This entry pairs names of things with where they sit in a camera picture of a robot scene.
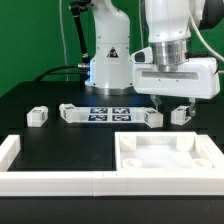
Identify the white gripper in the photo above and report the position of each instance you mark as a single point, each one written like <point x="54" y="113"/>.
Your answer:
<point x="197" y="77"/>

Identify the white square table top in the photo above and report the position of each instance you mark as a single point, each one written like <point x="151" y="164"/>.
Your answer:
<point x="166" y="150"/>

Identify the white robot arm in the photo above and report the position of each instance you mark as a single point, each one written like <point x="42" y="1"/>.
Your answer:
<point x="164" y="65"/>

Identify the AprilTag marker sheet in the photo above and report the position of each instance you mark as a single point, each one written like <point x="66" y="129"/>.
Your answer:
<point x="111" y="114"/>

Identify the white U-shaped obstacle fence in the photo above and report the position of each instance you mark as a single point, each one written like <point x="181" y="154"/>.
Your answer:
<point x="197" y="181"/>

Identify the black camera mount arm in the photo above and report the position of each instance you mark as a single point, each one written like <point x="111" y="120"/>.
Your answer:
<point x="76" y="8"/>

